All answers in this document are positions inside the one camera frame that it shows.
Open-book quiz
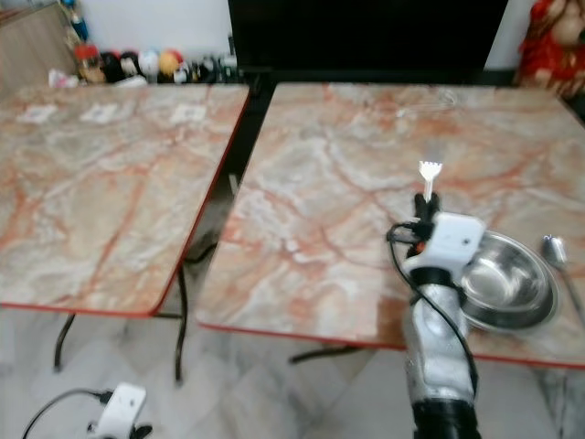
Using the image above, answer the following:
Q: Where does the red capped figurine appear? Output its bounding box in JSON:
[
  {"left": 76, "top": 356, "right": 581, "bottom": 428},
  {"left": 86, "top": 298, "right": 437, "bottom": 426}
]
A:
[{"left": 74, "top": 42, "right": 102, "bottom": 85}]

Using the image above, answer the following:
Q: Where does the blue figurine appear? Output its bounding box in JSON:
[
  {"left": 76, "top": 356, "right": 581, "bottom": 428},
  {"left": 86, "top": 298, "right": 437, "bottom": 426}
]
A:
[{"left": 58, "top": 0, "right": 89, "bottom": 43}]

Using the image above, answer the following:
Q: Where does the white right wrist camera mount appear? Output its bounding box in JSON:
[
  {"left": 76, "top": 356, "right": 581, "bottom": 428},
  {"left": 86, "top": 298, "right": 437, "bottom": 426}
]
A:
[{"left": 406, "top": 211, "right": 486, "bottom": 275}]

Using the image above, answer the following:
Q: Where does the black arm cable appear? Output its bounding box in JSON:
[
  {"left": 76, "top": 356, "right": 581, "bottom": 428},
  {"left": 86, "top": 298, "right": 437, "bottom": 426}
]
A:
[
  {"left": 22, "top": 389, "right": 115, "bottom": 439},
  {"left": 388, "top": 223, "right": 479, "bottom": 396}
]

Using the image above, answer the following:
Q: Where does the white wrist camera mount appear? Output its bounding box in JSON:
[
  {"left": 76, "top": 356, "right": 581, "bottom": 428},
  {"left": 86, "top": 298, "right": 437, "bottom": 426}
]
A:
[
  {"left": 95, "top": 383, "right": 148, "bottom": 439},
  {"left": 406, "top": 211, "right": 486, "bottom": 275}
]

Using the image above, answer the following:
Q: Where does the white round figurine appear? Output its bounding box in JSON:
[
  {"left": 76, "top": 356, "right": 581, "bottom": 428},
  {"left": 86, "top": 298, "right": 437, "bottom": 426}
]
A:
[{"left": 139, "top": 48, "right": 162, "bottom": 80}]

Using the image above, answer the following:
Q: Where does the red dressed doll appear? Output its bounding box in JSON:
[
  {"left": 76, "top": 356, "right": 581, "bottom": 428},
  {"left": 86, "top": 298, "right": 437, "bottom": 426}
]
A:
[{"left": 516, "top": 0, "right": 585, "bottom": 100}]

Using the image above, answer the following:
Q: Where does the dark small figurine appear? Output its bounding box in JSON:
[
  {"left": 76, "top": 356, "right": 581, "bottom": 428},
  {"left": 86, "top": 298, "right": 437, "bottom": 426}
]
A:
[{"left": 186, "top": 53, "right": 239, "bottom": 85}]

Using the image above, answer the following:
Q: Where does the stainless steel bowl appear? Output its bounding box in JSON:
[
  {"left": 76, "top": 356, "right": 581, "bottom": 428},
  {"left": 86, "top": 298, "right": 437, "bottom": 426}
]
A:
[{"left": 457, "top": 230, "right": 559, "bottom": 333}]

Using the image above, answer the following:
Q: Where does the black and white figurine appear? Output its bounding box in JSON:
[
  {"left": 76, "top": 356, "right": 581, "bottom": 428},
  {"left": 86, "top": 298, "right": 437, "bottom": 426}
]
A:
[{"left": 120, "top": 49, "right": 143, "bottom": 82}]

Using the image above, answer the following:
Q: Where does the black metal table foot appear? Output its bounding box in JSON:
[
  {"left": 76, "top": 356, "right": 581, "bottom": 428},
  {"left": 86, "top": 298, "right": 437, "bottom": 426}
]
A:
[{"left": 289, "top": 341, "right": 371, "bottom": 366}]

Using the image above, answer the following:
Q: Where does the light wooden cabinet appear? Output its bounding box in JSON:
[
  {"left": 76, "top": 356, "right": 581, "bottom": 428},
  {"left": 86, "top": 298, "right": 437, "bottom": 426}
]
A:
[{"left": 0, "top": 0, "right": 80, "bottom": 92}]

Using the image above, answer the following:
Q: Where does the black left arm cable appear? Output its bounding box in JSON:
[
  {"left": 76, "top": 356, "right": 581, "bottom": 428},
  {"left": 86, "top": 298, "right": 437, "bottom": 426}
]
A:
[{"left": 22, "top": 389, "right": 115, "bottom": 439}]

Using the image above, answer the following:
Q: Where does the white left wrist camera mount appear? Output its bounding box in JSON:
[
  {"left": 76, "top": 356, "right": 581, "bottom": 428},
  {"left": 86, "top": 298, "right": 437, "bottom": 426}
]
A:
[{"left": 95, "top": 383, "right": 148, "bottom": 439}]

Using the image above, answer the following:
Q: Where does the white table sticker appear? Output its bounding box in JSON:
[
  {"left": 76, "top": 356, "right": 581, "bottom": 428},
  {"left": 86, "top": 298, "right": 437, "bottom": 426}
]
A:
[
  {"left": 171, "top": 103, "right": 210, "bottom": 124},
  {"left": 84, "top": 102, "right": 125, "bottom": 123},
  {"left": 19, "top": 104, "right": 61, "bottom": 125}
]

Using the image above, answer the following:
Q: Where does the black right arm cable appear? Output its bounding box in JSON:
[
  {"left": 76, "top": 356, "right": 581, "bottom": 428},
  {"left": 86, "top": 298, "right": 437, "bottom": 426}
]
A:
[{"left": 388, "top": 223, "right": 479, "bottom": 396}]

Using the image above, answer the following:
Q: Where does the silver metal spoon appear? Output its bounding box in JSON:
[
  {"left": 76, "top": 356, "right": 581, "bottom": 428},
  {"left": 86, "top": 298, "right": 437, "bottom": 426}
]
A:
[{"left": 543, "top": 235, "right": 585, "bottom": 323}]

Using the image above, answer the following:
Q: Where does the orange round figurine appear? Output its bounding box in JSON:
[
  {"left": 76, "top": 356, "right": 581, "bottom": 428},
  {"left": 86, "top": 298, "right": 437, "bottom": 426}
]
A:
[{"left": 158, "top": 47, "right": 186, "bottom": 84}]

